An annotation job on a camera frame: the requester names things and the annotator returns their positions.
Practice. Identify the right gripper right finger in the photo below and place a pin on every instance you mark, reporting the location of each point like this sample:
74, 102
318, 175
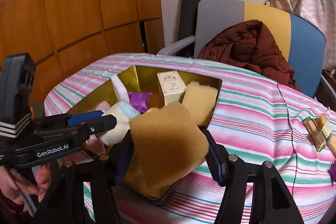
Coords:
221, 167

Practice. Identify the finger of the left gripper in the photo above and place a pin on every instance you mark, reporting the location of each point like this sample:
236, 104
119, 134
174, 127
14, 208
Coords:
77, 118
83, 130

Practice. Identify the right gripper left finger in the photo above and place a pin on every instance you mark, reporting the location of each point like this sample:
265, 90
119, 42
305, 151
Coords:
122, 154

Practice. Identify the tan sponge block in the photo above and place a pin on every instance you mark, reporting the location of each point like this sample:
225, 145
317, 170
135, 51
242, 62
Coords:
168, 144
200, 101

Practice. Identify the purple packet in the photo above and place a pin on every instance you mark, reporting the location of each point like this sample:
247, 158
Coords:
332, 172
139, 101

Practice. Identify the beige printed carton box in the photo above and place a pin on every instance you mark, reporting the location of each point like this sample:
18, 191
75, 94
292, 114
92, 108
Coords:
172, 86

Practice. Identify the white melamine sponge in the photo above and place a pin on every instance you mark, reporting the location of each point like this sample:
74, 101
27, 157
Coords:
119, 89

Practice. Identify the person left hand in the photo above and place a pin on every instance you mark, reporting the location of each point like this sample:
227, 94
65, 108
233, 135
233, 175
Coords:
11, 180

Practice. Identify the striped pink green tablecloth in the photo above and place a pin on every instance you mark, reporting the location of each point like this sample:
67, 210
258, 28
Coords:
255, 118

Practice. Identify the wooden panelled wardrobe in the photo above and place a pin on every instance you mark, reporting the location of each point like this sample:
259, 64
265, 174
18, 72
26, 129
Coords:
63, 36

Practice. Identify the dark red puffer jacket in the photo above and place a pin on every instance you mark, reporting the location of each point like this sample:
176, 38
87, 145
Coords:
250, 45

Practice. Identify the black rolled mat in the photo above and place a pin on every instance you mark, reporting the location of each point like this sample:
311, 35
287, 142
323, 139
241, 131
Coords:
188, 18

